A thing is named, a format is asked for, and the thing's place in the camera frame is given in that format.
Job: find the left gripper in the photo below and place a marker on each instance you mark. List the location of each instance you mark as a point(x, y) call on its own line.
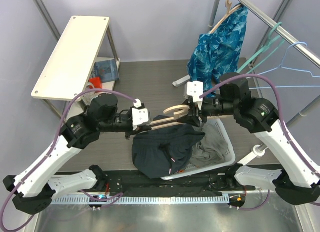
point(131, 131)

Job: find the light blue hanger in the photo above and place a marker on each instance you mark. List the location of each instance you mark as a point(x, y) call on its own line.
point(281, 66)

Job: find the white laundry basket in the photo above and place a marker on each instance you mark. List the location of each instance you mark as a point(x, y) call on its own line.
point(229, 154)

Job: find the teal plastic hanger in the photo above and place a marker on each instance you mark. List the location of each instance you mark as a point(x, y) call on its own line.
point(265, 48)

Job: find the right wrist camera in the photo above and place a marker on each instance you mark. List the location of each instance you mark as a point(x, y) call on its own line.
point(195, 90)

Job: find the dark navy shorts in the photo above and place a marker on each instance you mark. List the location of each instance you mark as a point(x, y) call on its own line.
point(165, 151)

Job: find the red box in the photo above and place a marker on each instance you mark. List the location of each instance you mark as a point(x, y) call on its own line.
point(95, 83)

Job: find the beige wooden hanger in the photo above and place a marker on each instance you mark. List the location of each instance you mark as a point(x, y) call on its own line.
point(229, 11)

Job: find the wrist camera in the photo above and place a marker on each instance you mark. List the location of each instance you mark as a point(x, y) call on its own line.
point(140, 114)
point(195, 90)

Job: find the clear glass mug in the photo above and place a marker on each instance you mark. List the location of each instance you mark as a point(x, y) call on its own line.
point(87, 98)

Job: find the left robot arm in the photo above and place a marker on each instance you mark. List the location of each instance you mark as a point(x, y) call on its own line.
point(35, 188)

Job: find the metal clothes rack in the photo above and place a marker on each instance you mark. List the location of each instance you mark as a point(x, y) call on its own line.
point(300, 22)

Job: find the blue floral shorts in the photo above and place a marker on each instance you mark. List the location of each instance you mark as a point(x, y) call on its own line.
point(218, 53)

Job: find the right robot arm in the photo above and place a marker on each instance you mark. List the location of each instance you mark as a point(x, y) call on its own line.
point(298, 182)

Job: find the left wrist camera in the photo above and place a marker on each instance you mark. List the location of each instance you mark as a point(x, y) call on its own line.
point(140, 114)

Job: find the blue book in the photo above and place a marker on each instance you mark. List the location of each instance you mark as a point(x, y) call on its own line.
point(106, 70)

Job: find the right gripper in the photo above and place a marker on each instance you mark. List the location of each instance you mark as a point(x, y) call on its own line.
point(194, 112)

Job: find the grey cloth in basket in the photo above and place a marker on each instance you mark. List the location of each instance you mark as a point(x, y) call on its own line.
point(209, 150)

